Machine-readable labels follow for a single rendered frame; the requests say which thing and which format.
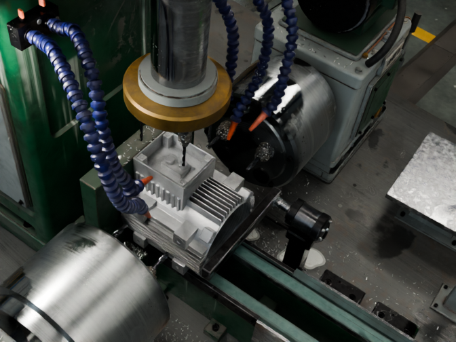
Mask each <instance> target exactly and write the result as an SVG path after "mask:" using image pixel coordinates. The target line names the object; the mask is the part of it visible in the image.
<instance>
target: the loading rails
mask: <svg viewBox="0 0 456 342"><path fill-rule="evenodd" d="M138 247H139V248H142V249H143V250H144V251H146V252H147V253H148V266H153V265H154V264H155V263H156V262H157V261H158V260H159V258H160V257H161V256H162V255H163V253H162V252H161V251H159V250H158V249H157V248H155V247H154V246H152V245H150V244H148V245H147V246H146V247H145V248H143V247H141V246H139V245H138ZM156 276H157V281H158V282H159V285H160V286H161V288H162V290H163V292H164V294H166V292H167V291H169V292H170V293H172V294H173V295H174V296H176V297H177V298H179V299H180V300H182V301H183V302H184V303H186V304H188V305H189V306H190V307H192V308H193V309H194V310H196V311H197V312H199V313H200V314H202V315H203V316H204V317H206V318H208V319H209V320H210V321H209V323H208V324H207V325H206V326H205V328H204V331H203V333H204V334H205V335H207V336H208V337H210V338H211V339H212V340H214V341H216V342H219V341H220V340H221V339H222V338H223V336H224V335H225V333H229V334H230V335H231V336H233V337H235V338H236V339H237V340H239V341H240V342H418V341H416V340H415V339H413V338H412V337H410V336H408V335H407V334H405V333H404V332H402V331H401V330H399V329H397V328H396V327H394V326H392V325H391V324H389V323H388V322H386V321H385V320H383V319H381V318H380V317H378V316H376V315H375V314H373V313H372V312H370V311H369V310H367V309H365V308H364V307H363V306H361V305H359V304H357V303H356V302H354V301H353V300H351V299H349V298H348V297H346V296H345V295H344V294H341V293H340V292H339V291H337V290H335V289H334V288H332V287H330V286H329V285H328V284H325V283H324V282H323V281H321V280H319V279H317V278H316V277H315V276H313V275H311V274H310V273H308V272H306V271H305V270H304V269H301V268H300V267H299V266H298V267H297V268H296V270H294V269H293V268H291V267H289V266H287V265H286V264H285V263H283V262H281V261H280V260H278V259H276V258H275V257H274V256H272V255H270V254H269V253H267V252H265V251H264V250H262V249H261V248H259V247H258V246H256V245H254V244H253V243H251V242H249V241H248V240H247V239H245V240H244V241H243V242H242V243H241V244H240V246H239V247H238V248H237V249H236V250H235V252H234V253H233V254H232V255H231V256H230V257H229V258H228V259H227V261H226V262H225V263H224V264H223V266H222V267H221V268H220V269H219V270H218V271H217V272H216V273H215V275H214V276H213V277H212V278H211V279H210V280H209V281H208V280H206V279H205V278H202V277H200V276H199V275H197V274H196V273H195V272H194V271H193V270H191V269H189V270H188V271H187V272H186V273H185V274H184V275H182V274H181V273H179V272H177V271H176V270H175V269H173V268H172V259H171V258H170V257H168V258H167V259H166V260H165V261H164V262H163V263H160V264H159V267H158V268H157V269H156Z"/></svg>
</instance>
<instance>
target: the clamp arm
mask: <svg viewBox="0 0 456 342"><path fill-rule="evenodd" d="M281 192H282V191H281V190H279V189H278V188H276V187H273V188H272V189H271V191H270V192H269V193H268V194H267V195H266V196H265V197H264V198H263V199H262V200H261V202H260V203H259V204H258V205H257V206H256V208H253V207H252V208H251V209H250V212H249V215H248V216H247V217H246V218H245V220H244V221H243V222H242V223H241V224H240V226H239V227H238V228H237V229H236V230H235V231H234V232H233V233H232V234H231V235H230V236H229V238H228V239H227V240H226V241H225V242H224V244H223V245H222V246H221V247H220V248H219V249H218V250H217V251H216V252H215V253H214V255H213V256H212V257H211V258H210V259H209V258H207V259H206V260H205V261H204V266H203V267H202V274H201V276H202V277H203V278H205V279H206V280H208V281H209V280H210V279H211V278H212V277H213V276H214V275H215V273H216V272H217V271H218V270H219V269H220V268H221V267H222V266H223V264H224V263H225V262H226V261H227V259H228V258H229V257H230V256H231V255H232V254H233V253H234V252H235V250H236V249H237V248H238V247H239V246H240V244H241V243H242V242H243V241H244V240H245V239H246V238H247V237H248V235H249V234H250V233H251V232H252V230H253V229H254V228H255V227H256V226H257V225H258V224H259V223H260V222H261V220H262V219H263V218H264V217H265V215H266V214H267V213H268V212H269V211H270V210H271V209H272V208H273V207H274V206H276V207H277V205H275V204H274V202H275V203H276V204H278V203H279V201H278V200H277V198H278V199H279V200H281V197H280V195H281Z"/></svg>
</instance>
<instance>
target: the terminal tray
mask: <svg viewBox="0 0 456 342"><path fill-rule="evenodd" d="M166 133H169V134H170V135H169V136H166ZM141 155H144V158H143V159H141V158H140V156H141ZM182 157H183V147H182V146H181V145H180V143H179V141H178V135H176V134H175V133H173V132H164V131H163V132H162V133H161V134H160V135H159V136H158V137H157V138H156V139H154V140H153V141H152V142H151V143H149V144H148V145H147V146H146V147H145V148H144V149H143V150H142V151H141V152H139V153H138V154H137V155H136V156H134V157H133V166H134V180H137V179H138V180H142V179H144V178H146V177H148V176H152V177H153V179H152V180H151V181H150V182H148V183H147V184H146V185H145V188H146V191H151V195H153V194H156V198H159V197H161V201H162V202H163V201H164V200H165V201H166V204H167V205H168V204H171V207H172V208H174V207H176V211H179V210H181V211H183V209H184V208H185V206H186V205H187V199H188V200H189V198H190V195H192V196H193V192H195V190H196V188H197V189H198V187H199V185H200V186H201V184H202V183H204V181H206V180H207V178H210V176H211V177H212V178H213V175H214V167H215V161H216V158H215V157H213V156H212V155H210V154H209V153H207V152H205V151H203V150H201V149H200V148H198V147H196V146H195V145H193V144H191V143H189V145H188V146H187V147H186V156H185V166H182V163H183V161H182ZM205 157H209V158H210V159H209V160H206V159H205ZM181 181H184V182H185V183H184V184H181Z"/></svg>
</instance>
